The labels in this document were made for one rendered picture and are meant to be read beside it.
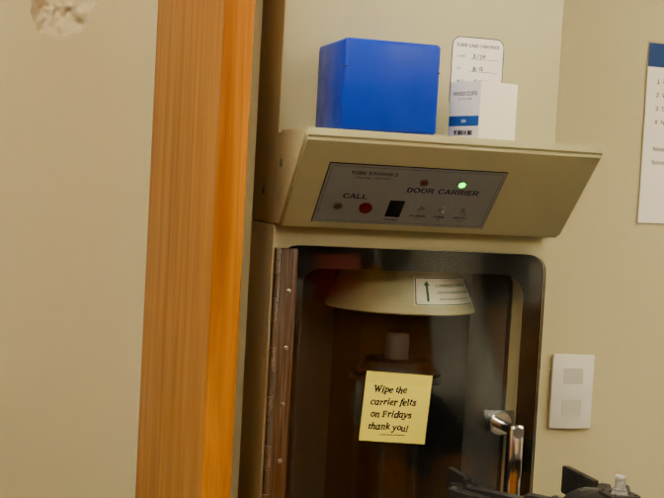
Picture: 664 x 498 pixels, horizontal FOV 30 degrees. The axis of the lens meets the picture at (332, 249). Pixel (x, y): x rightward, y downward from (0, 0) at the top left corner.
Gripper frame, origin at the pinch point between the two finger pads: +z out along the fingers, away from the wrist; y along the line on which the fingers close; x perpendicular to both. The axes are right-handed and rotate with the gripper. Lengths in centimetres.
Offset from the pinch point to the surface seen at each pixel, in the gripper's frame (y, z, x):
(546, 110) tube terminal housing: -3.9, 5.6, -40.7
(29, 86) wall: 51, 49, -42
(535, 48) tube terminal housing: -2.0, 5.6, -47.3
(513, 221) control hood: 1.1, 1.5, -28.1
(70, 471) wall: 43, 49, 10
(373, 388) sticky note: 14.9, 4.4, -9.3
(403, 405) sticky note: 11.4, 4.4, -7.5
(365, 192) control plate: 18.8, -1.0, -30.5
